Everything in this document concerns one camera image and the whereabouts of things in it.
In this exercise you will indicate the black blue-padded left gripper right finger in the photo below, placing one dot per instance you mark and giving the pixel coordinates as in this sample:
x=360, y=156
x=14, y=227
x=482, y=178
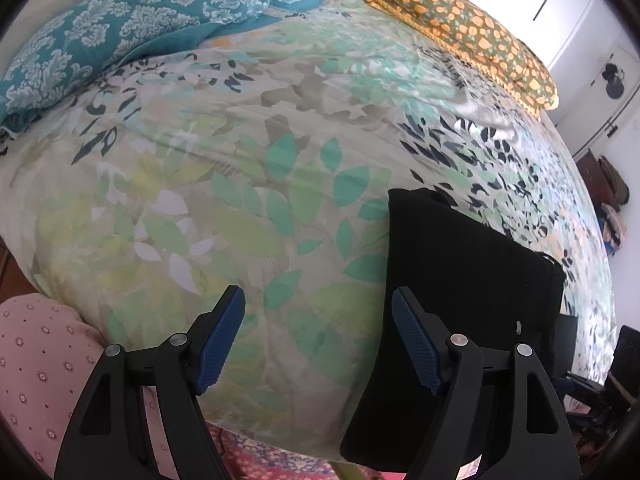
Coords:
x=530, y=439

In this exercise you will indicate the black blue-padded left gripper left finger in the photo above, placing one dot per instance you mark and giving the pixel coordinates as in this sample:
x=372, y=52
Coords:
x=108, y=435

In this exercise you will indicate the black pants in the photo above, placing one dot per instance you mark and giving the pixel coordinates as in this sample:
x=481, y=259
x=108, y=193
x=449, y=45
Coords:
x=480, y=283

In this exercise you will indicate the pink dotted garment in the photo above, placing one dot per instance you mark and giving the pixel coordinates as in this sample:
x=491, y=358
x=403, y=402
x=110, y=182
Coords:
x=47, y=354

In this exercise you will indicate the red patterned floor rug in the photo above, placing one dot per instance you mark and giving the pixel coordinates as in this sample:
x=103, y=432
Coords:
x=247, y=459

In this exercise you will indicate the dark wooden cabinet with clothes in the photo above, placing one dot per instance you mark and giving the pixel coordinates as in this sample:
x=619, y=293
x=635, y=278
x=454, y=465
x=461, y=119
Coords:
x=609, y=193

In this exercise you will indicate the floral leaf-print bedspread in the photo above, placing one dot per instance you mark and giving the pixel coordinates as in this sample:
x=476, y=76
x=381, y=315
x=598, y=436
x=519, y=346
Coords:
x=264, y=160

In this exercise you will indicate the teal white damask pillow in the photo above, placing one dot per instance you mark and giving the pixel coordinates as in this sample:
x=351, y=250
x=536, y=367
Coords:
x=77, y=46

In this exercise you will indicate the olive orange-patterned folded blanket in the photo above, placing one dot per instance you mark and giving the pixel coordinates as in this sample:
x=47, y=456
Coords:
x=474, y=36

